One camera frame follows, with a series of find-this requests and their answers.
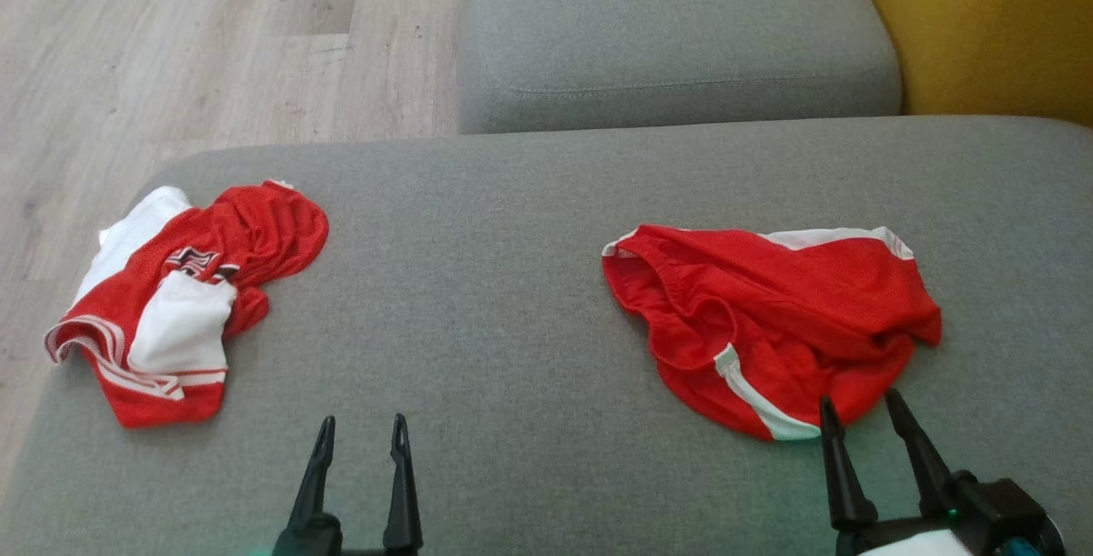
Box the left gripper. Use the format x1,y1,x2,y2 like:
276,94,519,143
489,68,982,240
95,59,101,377
272,413,425,556

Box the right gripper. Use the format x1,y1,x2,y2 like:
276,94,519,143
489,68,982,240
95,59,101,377
819,388,976,556

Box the red shorts with white stripe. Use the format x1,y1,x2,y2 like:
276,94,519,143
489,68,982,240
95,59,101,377
601,225,943,442

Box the red white basketball jersey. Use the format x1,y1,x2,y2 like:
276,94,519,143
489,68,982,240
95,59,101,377
44,180,330,430

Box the large grey sofa seat cushion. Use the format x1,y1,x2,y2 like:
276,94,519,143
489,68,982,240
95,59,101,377
0,116,1093,556

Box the small grey sofa cushion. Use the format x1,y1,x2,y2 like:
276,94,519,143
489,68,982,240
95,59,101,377
459,0,903,135

